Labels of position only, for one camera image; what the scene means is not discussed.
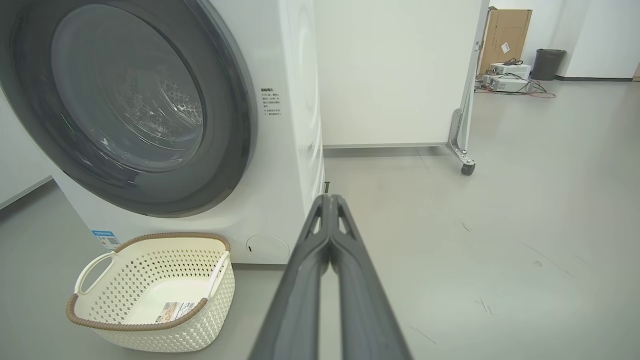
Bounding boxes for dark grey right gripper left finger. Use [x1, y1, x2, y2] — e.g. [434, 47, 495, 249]
[248, 194, 332, 360]

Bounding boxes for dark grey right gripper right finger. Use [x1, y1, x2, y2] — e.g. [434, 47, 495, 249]
[330, 194, 413, 360]

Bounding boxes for black round glass washer door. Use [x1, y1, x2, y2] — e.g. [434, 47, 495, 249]
[0, 0, 259, 219]

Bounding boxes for white oval filter access cover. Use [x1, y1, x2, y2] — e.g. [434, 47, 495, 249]
[245, 234, 291, 264]

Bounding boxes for white front-load washing machine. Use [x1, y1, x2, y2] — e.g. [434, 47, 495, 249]
[0, 0, 327, 266]

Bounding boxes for steel washer drum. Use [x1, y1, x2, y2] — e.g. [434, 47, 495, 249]
[115, 75, 204, 151]

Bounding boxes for cream perforated laundry basket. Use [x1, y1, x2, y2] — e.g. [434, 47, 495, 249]
[66, 232, 236, 354]

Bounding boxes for paper product label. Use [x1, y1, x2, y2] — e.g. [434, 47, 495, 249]
[155, 301, 201, 324]

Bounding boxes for grey panel leg with caster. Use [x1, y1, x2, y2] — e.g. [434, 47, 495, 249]
[446, 107, 477, 177]

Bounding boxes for blue energy label sticker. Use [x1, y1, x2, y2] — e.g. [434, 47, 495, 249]
[91, 230, 121, 252]

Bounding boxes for white partition panel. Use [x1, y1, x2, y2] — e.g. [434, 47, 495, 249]
[0, 87, 55, 211]
[314, 0, 491, 150]

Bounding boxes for white perforated device case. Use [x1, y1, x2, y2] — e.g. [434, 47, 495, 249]
[489, 62, 532, 80]
[487, 76, 530, 94]

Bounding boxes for dark grey trash bin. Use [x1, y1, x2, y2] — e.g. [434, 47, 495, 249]
[531, 48, 568, 82]

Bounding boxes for brown cardboard box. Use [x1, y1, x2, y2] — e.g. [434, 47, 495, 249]
[477, 6, 533, 76]

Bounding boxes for red floor cable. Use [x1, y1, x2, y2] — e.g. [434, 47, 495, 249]
[524, 80, 557, 100]

